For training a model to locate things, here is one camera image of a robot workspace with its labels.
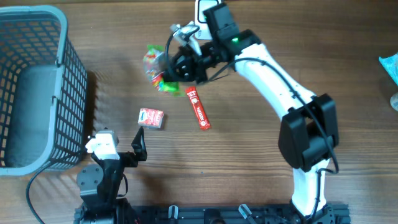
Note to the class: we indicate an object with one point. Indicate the grey plastic basket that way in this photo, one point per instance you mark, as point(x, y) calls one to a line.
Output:
point(43, 92)

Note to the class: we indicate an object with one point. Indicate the red Kleenex tissue pack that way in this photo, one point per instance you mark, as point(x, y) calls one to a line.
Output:
point(150, 118)

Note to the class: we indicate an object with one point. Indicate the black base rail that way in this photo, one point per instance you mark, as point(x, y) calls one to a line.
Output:
point(281, 213)

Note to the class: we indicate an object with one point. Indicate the teal tissue pack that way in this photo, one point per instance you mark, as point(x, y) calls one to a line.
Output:
point(390, 65)

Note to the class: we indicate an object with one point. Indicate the green candy bag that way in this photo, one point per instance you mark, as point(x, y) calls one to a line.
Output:
point(154, 67)

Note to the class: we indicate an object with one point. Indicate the red coffee stick sachet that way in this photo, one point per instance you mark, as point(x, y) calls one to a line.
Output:
point(198, 108)

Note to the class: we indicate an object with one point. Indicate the white barcode scanner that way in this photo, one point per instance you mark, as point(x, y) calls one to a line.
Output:
point(200, 21)

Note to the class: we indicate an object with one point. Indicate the green lid jar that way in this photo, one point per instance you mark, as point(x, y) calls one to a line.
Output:
point(394, 101)

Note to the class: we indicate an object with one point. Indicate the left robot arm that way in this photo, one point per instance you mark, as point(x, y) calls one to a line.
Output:
point(99, 183)

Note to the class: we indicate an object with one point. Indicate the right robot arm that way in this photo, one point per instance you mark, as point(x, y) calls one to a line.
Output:
point(308, 122)

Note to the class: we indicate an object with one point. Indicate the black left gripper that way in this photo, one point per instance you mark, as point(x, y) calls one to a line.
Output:
point(131, 160)

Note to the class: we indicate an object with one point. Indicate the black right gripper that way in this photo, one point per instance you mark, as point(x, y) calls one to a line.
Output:
point(193, 66)

